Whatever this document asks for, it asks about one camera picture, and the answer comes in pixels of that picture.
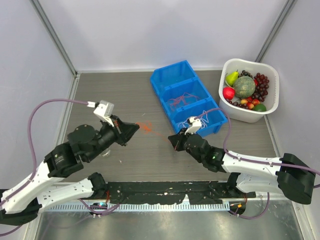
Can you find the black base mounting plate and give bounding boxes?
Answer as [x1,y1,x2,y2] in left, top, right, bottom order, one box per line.
[108,181,256,205]

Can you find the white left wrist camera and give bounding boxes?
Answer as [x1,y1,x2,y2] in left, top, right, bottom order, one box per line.
[87,100,115,127]

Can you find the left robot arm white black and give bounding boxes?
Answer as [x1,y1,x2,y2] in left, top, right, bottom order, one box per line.
[0,115,140,226]

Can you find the red apple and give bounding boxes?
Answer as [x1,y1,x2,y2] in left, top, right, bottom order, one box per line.
[222,86,236,100]

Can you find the green melon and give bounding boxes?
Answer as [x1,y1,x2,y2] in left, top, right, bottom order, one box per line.
[233,76,256,99]

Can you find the dark red grape bunch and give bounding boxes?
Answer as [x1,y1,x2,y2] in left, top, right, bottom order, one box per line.
[251,72,270,102]

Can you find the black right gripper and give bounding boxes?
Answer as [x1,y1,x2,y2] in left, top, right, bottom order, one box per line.
[168,127,204,163]

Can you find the green lime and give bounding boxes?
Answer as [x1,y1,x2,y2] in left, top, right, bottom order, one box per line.
[252,103,267,112]

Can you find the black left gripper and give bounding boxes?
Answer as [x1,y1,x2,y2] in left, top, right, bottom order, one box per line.
[86,114,141,162]

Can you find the green yellow pear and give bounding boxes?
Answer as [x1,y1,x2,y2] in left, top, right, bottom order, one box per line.
[225,71,239,87]

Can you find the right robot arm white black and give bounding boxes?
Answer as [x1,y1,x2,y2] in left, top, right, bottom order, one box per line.
[168,133,316,205]

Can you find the clear glass bottle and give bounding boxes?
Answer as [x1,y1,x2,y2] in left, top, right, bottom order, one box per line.
[100,149,111,157]

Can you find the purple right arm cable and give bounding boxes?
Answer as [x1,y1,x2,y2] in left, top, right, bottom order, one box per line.
[197,108,320,189]

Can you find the perforated cable duct strip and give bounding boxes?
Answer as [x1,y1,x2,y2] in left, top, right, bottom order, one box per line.
[45,202,230,213]

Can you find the red yellow cherries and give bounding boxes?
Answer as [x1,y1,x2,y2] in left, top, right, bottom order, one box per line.
[239,97,261,110]

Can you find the blue three-compartment bin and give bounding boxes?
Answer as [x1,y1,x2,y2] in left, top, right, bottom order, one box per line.
[150,60,228,137]

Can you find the white fruit basket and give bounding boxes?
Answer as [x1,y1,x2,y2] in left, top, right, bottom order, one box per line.
[218,58,280,123]

